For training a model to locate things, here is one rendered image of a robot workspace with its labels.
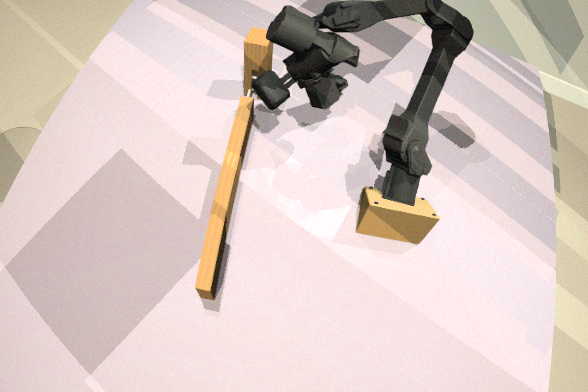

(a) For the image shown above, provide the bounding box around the long wooden rail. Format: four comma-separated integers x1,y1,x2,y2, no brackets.
195,90,254,300

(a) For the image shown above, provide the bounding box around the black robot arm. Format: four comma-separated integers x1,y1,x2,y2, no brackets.
266,0,474,206

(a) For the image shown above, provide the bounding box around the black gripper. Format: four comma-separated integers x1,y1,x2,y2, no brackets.
251,50,325,110

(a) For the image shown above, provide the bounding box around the wooden post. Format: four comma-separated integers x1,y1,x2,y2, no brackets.
243,27,273,98

